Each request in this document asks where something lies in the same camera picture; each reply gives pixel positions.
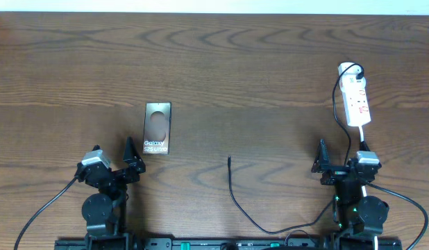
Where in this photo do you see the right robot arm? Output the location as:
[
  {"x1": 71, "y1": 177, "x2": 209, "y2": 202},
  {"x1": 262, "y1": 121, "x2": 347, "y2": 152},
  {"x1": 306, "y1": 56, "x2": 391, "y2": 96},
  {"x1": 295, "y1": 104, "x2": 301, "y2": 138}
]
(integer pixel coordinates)
[{"x1": 311, "y1": 140, "x2": 389, "y2": 249}]

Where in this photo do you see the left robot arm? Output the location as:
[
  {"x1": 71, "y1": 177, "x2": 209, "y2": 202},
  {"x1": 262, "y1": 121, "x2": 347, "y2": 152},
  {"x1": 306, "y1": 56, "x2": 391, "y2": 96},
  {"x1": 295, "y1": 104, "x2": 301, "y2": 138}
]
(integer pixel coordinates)
[{"x1": 74, "y1": 137, "x2": 146, "y2": 250}]

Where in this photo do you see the white power strip socket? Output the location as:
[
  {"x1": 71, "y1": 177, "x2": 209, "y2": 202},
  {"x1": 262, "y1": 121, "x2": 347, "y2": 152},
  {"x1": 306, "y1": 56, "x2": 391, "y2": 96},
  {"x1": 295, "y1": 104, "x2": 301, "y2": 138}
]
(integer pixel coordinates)
[{"x1": 338, "y1": 62, "x2": 371, "y2": 127}]

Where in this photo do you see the white power strip cord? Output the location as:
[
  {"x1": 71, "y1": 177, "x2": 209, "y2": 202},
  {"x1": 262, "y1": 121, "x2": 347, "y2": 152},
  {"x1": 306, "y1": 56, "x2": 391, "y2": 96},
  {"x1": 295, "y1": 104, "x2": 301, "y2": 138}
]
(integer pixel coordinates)
[{"x1": 358, "y1": 125, "x2": 379, "y2": 250}]

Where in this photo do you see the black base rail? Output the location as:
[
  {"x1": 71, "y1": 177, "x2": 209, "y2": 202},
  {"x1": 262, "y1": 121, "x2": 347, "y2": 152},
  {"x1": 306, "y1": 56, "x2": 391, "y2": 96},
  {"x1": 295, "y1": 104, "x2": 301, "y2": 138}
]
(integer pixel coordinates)
[{"x1": 54, "y1": 237, "x2": 403, "y2": 250}]

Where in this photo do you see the black charger cable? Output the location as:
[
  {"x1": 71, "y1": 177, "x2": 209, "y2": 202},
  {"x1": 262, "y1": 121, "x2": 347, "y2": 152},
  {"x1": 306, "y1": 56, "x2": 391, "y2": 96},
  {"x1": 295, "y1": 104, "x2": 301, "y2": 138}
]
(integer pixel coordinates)
[{"x1": 226, "y1": 62, "x2": 365, "y2": 235}]

